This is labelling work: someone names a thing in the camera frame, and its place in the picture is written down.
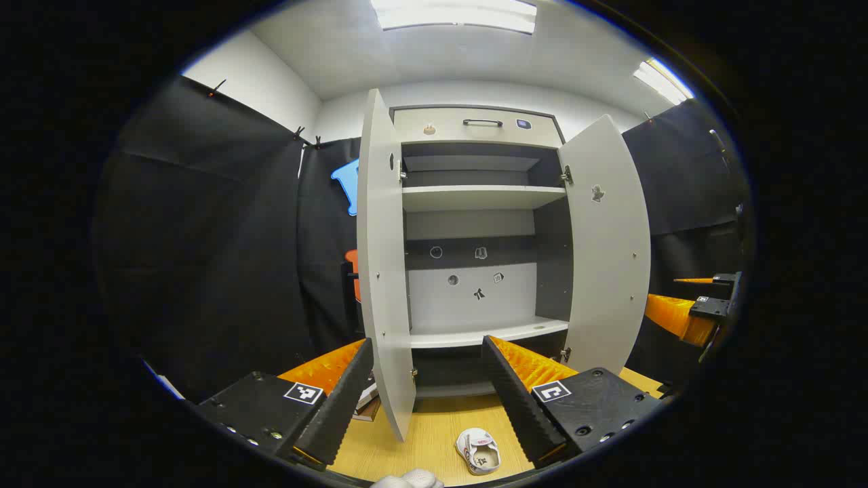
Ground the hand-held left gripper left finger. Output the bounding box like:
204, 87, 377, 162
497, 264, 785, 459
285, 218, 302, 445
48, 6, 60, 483
197, 338, 375, 472

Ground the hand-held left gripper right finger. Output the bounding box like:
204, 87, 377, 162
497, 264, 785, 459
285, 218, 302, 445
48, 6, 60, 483
481, 335, 669, 470

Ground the white canvas shoe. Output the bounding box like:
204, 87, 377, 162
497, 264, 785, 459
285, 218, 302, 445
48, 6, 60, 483
456, 428, 501, 475

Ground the white cabinet door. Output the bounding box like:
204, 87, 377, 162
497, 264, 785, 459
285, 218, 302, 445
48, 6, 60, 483
557, 114, 652, 375
357, 88, 416, 443

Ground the grey white shoe cabinet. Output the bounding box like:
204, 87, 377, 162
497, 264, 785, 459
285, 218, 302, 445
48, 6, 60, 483
390, 104, 572, 399

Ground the white cabinet drawer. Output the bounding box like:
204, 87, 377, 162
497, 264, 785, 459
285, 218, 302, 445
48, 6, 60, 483
393, 107, 564, 149

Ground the black backdrop cloth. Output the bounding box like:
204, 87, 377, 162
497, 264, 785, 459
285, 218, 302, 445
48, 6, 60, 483
95, 75, 753, 407

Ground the ceiling light panel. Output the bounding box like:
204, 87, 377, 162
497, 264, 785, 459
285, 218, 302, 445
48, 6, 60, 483
634, 58, 696, 106
370, 0, 538, 35

